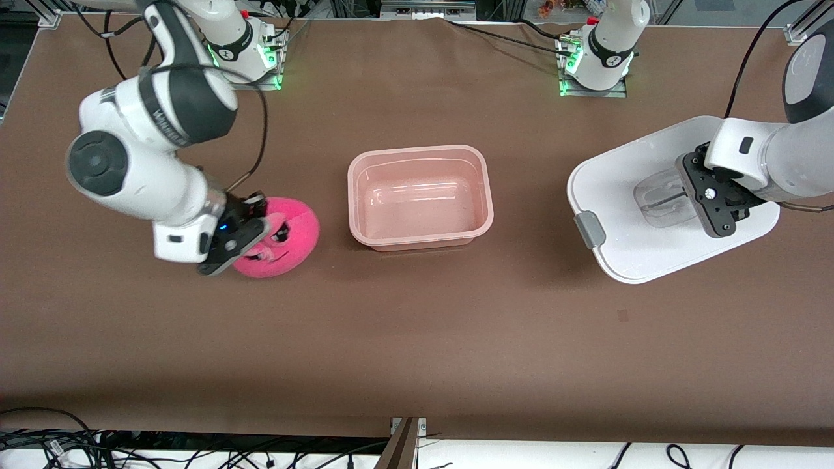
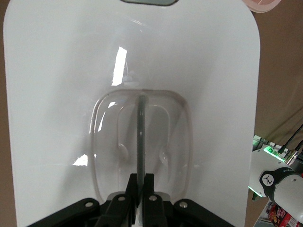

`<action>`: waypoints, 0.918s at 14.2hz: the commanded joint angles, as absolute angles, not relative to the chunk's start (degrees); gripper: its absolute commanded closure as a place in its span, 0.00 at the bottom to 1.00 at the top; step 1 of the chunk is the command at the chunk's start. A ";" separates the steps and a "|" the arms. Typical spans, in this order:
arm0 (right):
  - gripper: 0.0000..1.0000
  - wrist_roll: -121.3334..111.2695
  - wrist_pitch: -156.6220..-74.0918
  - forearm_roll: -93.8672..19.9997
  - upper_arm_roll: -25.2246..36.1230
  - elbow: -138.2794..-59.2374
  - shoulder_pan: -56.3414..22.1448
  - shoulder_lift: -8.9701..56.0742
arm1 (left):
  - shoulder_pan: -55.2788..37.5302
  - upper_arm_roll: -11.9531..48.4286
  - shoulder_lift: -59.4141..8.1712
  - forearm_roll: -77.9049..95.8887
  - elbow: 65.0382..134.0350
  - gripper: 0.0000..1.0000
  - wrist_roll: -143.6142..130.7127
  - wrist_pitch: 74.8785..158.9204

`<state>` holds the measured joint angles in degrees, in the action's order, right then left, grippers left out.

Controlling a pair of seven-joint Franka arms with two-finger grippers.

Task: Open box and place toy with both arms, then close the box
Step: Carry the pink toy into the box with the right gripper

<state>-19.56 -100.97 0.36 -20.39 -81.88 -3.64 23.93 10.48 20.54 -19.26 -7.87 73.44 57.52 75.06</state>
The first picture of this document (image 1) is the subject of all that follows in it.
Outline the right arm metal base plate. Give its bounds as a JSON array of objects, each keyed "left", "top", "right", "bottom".
[{"left": 218, "top": 29, "right": 285, "bottom": 91}]

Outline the pink plastic box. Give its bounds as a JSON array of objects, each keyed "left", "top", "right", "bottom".
[{"left": 347, "top": 145, "right": 494, "bottom": 253}]

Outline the white box lid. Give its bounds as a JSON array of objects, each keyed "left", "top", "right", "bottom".
[{"left": 566, "top": 115, "right": 781, "bottom": 285}]

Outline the brown table cover sheet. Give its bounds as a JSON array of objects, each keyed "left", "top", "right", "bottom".
[{"left": 0, "top": 13, "right": 834, "bottom": 438}]

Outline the brown angled beam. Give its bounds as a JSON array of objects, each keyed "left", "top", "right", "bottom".
[{"left": 375, "top": 418, "right": 420, "bottom": 469}]

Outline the black cable on table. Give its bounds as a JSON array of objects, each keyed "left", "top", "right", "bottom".
[{"left": 446, "top": 20, "right": 569, "bottom": 54}]

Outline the pink plush toy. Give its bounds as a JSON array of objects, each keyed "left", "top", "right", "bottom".
[{"left": 231, "top": 197, "right": 321, "bottom": 279}]

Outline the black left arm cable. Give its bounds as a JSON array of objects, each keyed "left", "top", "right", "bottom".
[{"left": 723, "top": 0, "right": 806, "bottom": 120}]

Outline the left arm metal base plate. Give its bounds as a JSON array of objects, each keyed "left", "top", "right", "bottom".
[{"left": 557, "top": 36, "right": 628, "bottom": 98}]

